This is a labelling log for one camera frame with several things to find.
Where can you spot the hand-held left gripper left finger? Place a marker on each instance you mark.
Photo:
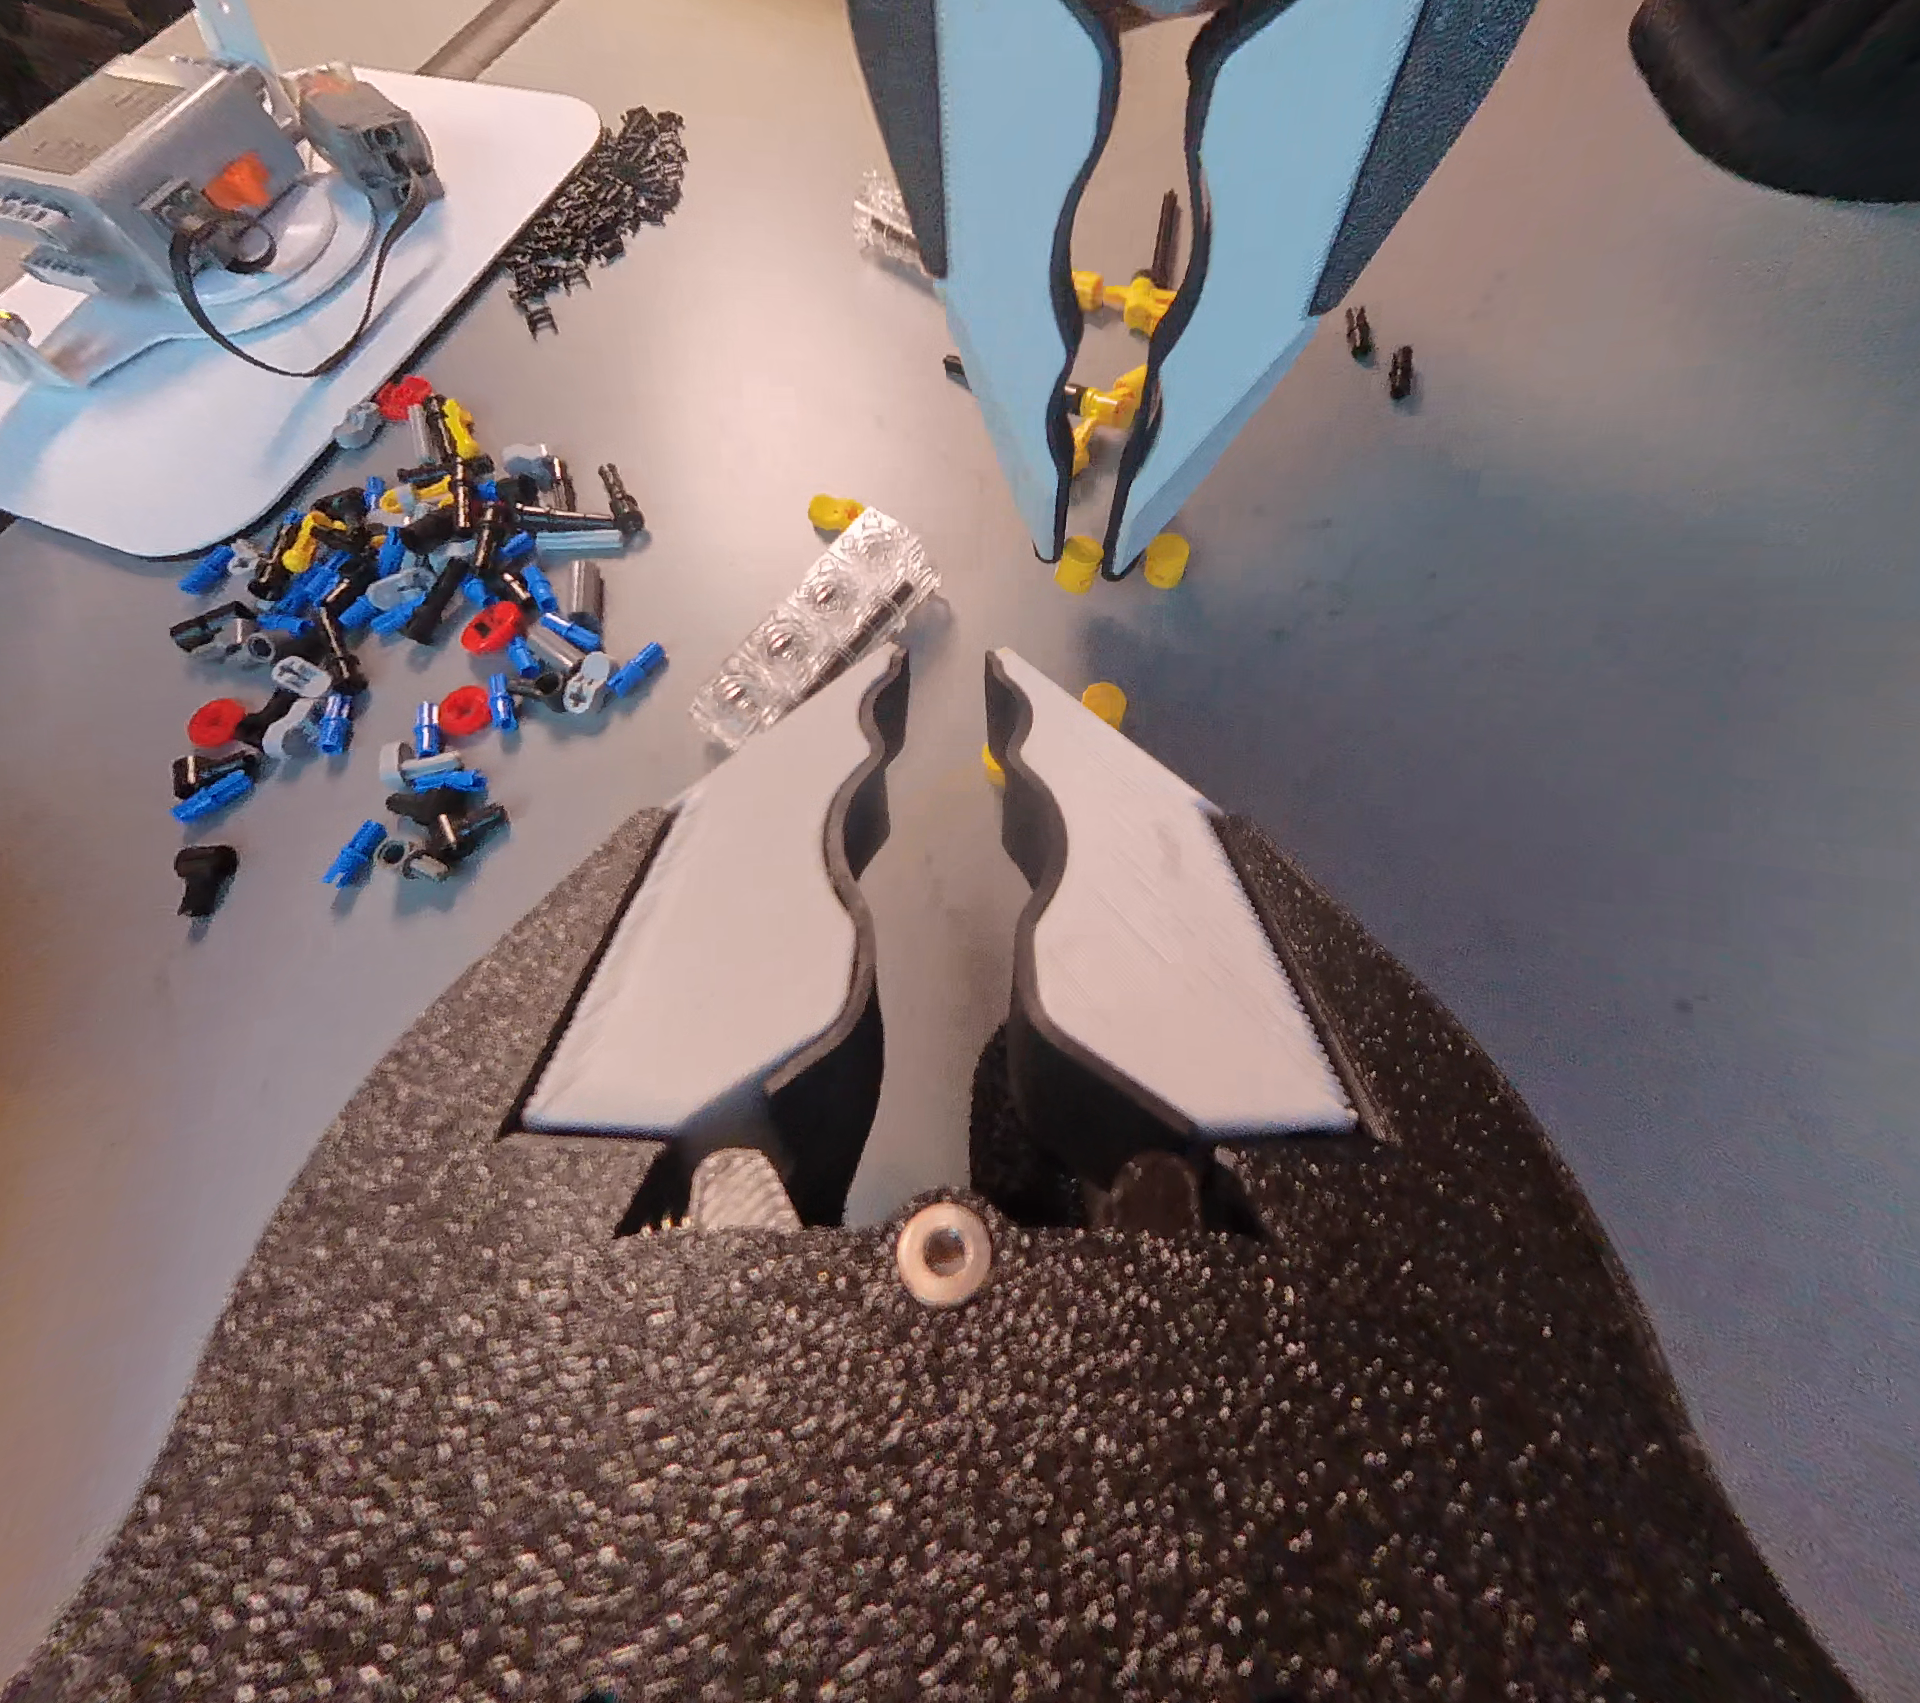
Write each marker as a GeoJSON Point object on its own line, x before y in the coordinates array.
{"type": "Point", "coordinates": [704, 968]}

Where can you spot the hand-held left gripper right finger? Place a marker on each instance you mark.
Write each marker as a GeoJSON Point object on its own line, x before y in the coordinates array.
{"type": "Point", "coordinates": [1184, 968]}

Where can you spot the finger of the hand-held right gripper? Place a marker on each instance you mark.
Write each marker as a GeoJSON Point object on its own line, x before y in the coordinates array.
{"type": "Point", "coordinates": [1004, 158]}
{"type": "Point", "coordinates": [1291, 172]}

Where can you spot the small black pin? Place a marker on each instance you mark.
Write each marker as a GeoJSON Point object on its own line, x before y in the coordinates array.
{"type": "Point", "coordinates": [1361, 334]}
{"type": "Point", "coordinates": [1403, 370]}

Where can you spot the yellow piston axle assembly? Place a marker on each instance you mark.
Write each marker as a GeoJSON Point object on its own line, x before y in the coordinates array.
{"type": "Point", "coordinates": [1140, 300]}
{"type": "Point", "coordinates": [1111, 398]}

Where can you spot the clear toy brick block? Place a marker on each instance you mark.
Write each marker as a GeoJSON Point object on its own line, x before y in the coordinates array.
{"type": "Point", "coordinates": [884, 218]}
{"type": "Point", "coordinates": [811, 638]}

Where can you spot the pile of small toy pieces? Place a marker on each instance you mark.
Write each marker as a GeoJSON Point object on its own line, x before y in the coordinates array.
{"type": "Point", "coordinates": [489, 628]}

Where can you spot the grey desk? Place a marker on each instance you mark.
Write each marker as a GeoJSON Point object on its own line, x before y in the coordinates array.
{"type": "Point", "coordinates": [1501, 684]}

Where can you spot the black cloth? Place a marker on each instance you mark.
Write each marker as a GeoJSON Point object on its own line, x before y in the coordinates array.
{"type": "Point", "coordinates": [1801, 52]}

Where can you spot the small yellow connector piece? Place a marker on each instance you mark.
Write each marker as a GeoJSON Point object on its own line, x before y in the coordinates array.
{"type": "Point", "coordinates": [830, 514]}

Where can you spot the white book stand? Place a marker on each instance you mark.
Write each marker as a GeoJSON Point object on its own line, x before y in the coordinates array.
{"type": "Point", "coordinates": [494, 172]}

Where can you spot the grey toy motor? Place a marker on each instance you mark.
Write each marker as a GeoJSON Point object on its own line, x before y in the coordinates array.
{"type": "Point", "coordinates": [360, 120]}

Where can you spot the grey battery box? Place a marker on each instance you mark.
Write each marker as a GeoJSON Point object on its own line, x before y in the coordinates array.
{"type": "Point", "coordinates": [104, 142]}

